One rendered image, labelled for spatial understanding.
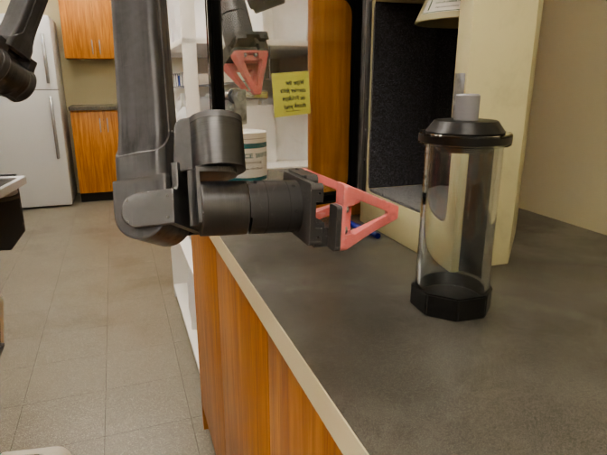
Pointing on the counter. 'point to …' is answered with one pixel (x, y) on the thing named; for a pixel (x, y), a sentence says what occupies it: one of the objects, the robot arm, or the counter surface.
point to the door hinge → (364, 94)
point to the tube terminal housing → (501, 68)
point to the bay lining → (406, 91)
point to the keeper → (458, 88)
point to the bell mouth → (439, 14)
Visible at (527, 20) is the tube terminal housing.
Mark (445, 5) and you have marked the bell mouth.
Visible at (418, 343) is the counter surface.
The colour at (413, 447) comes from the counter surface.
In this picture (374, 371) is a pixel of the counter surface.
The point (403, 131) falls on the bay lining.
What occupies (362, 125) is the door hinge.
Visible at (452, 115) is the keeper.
